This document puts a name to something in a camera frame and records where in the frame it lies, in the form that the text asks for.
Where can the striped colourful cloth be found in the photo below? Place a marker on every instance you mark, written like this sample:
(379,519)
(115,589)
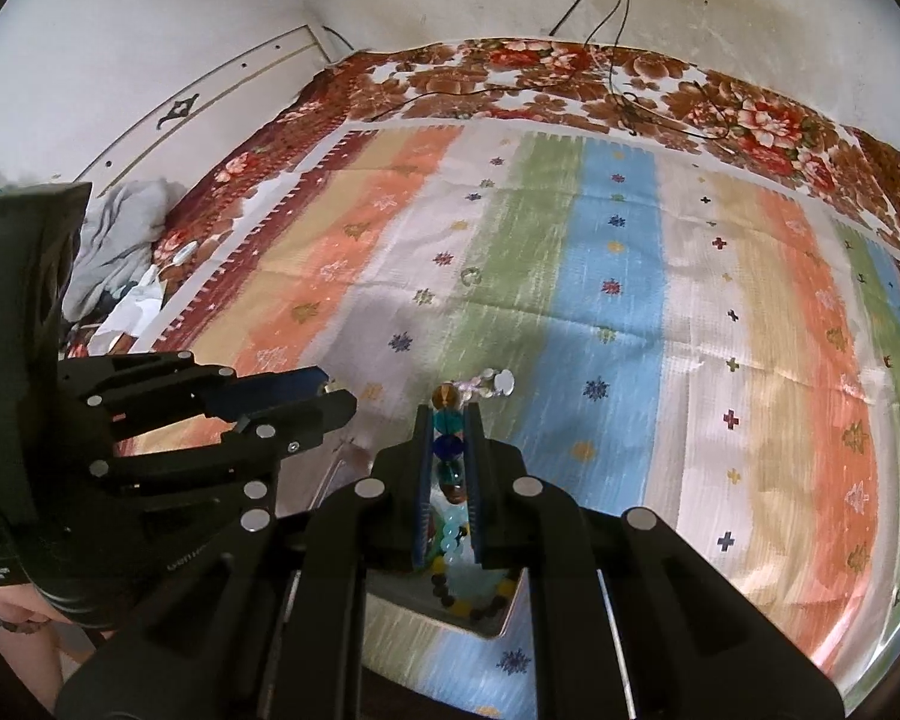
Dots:
(645,315)

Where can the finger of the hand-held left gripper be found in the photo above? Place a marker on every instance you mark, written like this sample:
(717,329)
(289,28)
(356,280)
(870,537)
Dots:
(425,495)
(474,495)

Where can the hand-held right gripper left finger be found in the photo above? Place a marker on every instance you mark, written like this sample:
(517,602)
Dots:
(285,388)

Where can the silver metal box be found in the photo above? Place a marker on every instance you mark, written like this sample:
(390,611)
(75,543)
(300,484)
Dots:
(405,609)

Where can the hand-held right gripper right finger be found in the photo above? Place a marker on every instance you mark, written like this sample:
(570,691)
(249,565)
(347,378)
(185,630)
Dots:
(315,416)

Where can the grey clothes pile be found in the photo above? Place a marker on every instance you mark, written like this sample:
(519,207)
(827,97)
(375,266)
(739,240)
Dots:
(116,240)

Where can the white wooden headboard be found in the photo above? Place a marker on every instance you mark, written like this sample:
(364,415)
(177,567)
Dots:
(195,97)

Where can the red floral blanket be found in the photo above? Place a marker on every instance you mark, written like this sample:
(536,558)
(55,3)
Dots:
(540,75)

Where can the person's left forearm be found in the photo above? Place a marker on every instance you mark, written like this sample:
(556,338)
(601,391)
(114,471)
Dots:
(15,660)

